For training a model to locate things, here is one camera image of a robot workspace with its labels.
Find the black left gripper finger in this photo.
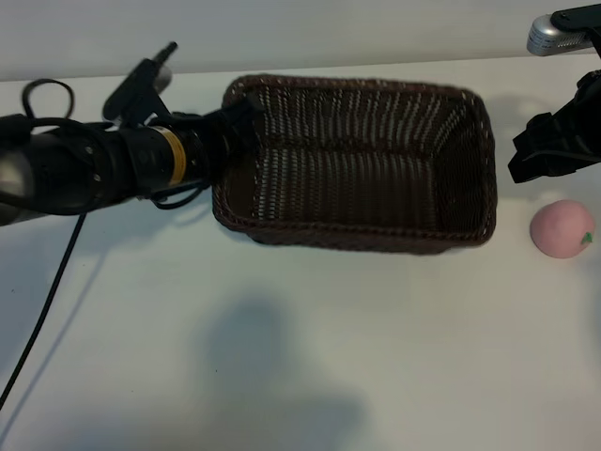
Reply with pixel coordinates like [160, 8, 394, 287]
[219, 116, 257, 159]
[229, 91, 265, 118]

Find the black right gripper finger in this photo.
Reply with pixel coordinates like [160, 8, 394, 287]
[508, 148, 572, 185]
[512, 112, 564, 159]

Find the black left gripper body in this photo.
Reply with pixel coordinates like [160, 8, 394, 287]
[184, 108, 236, 183]

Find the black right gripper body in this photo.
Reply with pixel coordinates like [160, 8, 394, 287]
[534, 91, 601, 179]

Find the pink peach with green leaf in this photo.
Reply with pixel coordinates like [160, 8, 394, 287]
[529, 198, 596, 259]

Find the dark brown wicker basket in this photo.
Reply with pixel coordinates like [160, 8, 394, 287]
[210, 73, 498, 257]

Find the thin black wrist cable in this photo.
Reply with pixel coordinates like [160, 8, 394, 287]
[148, 178, 215, 211]

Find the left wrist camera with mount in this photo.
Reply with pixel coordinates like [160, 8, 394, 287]
[101, 40, 179, 129]

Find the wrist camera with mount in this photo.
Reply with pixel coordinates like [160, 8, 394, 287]
[101, 40, 179, 129]
[525, 3, 601, 58]

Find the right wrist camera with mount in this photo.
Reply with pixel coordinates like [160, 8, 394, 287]
[525, 3, 601, 58]

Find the black looped cable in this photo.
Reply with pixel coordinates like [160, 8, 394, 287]
[21, 77, 77, 121]

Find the long black cable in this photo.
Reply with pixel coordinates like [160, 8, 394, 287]
[0, 211, 88, 411]

